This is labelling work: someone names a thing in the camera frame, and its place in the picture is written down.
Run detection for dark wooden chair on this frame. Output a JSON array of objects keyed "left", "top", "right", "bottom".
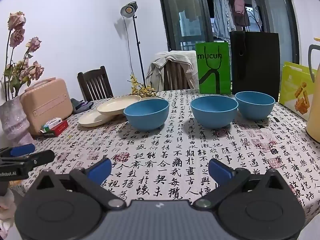
[{"left": 77, "top": 66, "right": 114, "bottom": 102}]

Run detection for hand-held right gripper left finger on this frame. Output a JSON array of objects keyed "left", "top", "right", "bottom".
[{"left": 36, "top": 158, "right": 127, "bottom": 211}]

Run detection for black framed glass door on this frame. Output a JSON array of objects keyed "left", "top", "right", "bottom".
[{"left": 157, "top": 0, "right": 300, "bottom": 67}]

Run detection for blue bowl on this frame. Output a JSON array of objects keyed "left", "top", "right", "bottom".
[
  {"left": 235, "top": 91, "right": 275, "bottom": 120},
  {"left": 123, "top": 98, "right": 170, "bottom": 131},
  {"left": 190, "top": 96, "right": 239, "bottom": 128}
]

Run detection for wooden chair with jacket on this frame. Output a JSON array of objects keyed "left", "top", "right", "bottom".
[{"left": 164, "top": 60, "right": 193, "bottom": 90}]

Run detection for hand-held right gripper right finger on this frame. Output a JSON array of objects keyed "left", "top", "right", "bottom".
[{"left": 194, "top": 158, "right": 283, "bottom": 210}]

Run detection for pink small suitcase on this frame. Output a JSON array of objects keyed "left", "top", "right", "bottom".
[{"left": 20, "top": 78, "right": 73, "bottom": 135}]

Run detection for green paper bag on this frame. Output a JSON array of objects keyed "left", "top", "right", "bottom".
[{"left": 195, "top": 42, "right": 232, "bottom": 95}]

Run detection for yellow flower branch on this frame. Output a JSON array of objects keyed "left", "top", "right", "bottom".
[{"left": 127, "top": 74, "right": 158, "bottom": 98}]

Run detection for black paper bag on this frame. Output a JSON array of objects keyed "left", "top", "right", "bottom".
[{"left": 229, "top": 11, "right": 280, "bottom": 103}]

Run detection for yellow thermos jug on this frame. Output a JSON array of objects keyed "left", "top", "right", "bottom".
[{"left": 305, "top": 37, "right": 320, "bottom": 144}]

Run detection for white hanging garment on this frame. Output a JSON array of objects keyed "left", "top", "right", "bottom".
[{"left": 250, "top": 0, "right": 263, "bottom": 28}]

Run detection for light blue hanging shirt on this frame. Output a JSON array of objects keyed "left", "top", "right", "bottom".
[{"left": 211, "top": 0, "right": 237, "bottom": 40}]

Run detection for dried pink rose bouquet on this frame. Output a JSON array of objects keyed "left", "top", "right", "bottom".
[{"left": 2, "top": 11, "right": 45, "bottom": 100}]

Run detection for yellow-green snack box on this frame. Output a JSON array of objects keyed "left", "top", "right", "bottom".
[{"left": 279, "top": 61, "right": 318, "bottom": 122}]

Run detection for calligraphy printed tablecloth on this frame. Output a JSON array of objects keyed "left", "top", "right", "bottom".
[{"left": 7, "top": 89, "right": 320, "bottom": 240}]

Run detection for beige jacket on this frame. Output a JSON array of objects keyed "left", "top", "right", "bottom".
[{"left": 146, "top": 50, "right": 198, "bottom": 92}]

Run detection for mauve ribbed vase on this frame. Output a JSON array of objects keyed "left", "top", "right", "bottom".
[{"left": 0, "top": 95, "right": 34, "bottom": 145}]

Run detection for grey purple cloth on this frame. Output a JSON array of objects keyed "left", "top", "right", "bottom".
[{"left": 70, "top": 98, "right": 94, "bottom": 114}]

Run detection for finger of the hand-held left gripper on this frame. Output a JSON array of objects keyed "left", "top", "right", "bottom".
[
  {"left": 0, "top": 150, "right": 55, "bottom": 167},
  {"left": 0, "top": 144, "right": 36, "bottom": 158}
]

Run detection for white blue box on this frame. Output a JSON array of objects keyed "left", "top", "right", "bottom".
[{"left": 45, "top": 117, "right": 62, "bottom": 128}]

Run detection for studio light on stand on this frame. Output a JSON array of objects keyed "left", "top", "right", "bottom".
[{"left": 120, "top": 2, "right": 148, "bottom": 88}]

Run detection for red box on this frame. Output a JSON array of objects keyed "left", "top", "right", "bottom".
[{"left": 41, "top": 120, "right": 69, "bottom": 138}]

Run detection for pink hanging garment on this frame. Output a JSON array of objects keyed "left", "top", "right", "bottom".
[{"left": 231, "top": 0, "right": 247, "bottom": 27}]

